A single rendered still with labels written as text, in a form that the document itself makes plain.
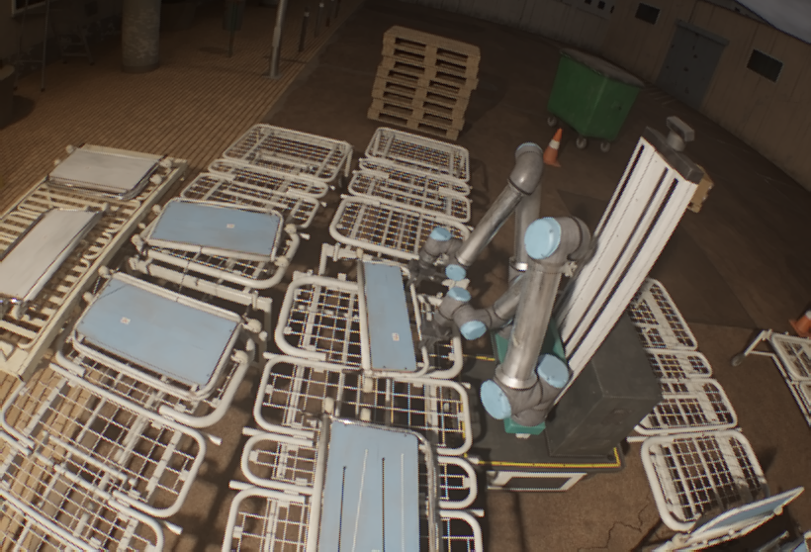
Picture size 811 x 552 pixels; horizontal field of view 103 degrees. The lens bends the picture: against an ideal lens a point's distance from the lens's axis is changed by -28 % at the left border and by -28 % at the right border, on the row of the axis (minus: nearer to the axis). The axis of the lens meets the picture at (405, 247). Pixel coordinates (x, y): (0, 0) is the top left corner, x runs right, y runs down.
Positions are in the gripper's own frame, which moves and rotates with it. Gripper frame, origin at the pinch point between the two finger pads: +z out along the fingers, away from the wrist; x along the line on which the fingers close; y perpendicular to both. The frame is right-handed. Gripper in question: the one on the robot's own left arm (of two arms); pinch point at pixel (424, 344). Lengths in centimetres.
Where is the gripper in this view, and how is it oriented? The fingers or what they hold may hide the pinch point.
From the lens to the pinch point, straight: 200.7
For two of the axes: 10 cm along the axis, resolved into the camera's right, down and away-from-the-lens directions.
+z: -4.1, 7.5, 5.2
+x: -9.1, -2.6, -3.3
